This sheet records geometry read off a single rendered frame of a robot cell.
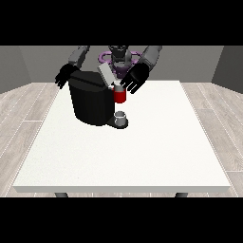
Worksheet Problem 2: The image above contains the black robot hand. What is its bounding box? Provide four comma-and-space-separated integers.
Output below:
120, 62, 150, 95
54, 63, 80, 90

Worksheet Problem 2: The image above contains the red pod holder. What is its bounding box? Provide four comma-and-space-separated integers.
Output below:
113, 85, 127, 104

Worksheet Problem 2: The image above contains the pale grey machine lid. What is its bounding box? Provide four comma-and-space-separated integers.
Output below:
97, 62, 117, 88

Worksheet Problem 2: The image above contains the black coffee machine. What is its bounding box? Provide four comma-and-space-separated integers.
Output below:
67, 69, 129, 130

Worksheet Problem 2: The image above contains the grey trunk with purple rings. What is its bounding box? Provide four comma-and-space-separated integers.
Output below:
98, 46, 142, 80

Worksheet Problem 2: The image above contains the small grey cup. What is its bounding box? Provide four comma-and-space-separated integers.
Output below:
114, 110, 128, 126

